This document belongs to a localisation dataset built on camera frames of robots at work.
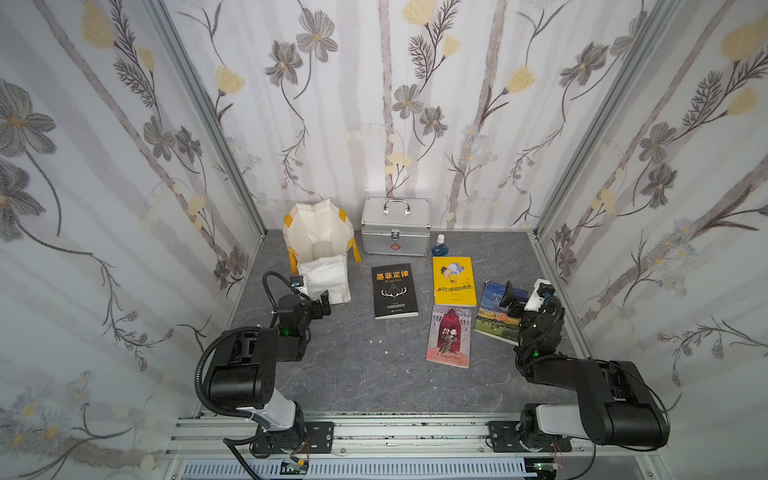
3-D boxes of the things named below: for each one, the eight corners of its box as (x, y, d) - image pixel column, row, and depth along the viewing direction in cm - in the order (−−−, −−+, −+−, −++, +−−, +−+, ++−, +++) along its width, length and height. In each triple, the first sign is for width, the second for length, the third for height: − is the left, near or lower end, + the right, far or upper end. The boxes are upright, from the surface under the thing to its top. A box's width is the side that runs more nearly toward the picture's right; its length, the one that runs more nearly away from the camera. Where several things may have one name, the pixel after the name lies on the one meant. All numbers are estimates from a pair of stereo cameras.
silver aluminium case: (363, 257, 115) (359, 226, 102) (365, 226, 126) (362, 195, 113) (428, 257, 115) (433, 226, 102) (424, 226, 126) (428, 195, 113)
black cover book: (375, 320, 98) (374, 316, 96) (371, 270, 111) (370, 266, 109) (418, 316, 99) (418, 312, 97) (409, 267, 112) (409, 263, 110)
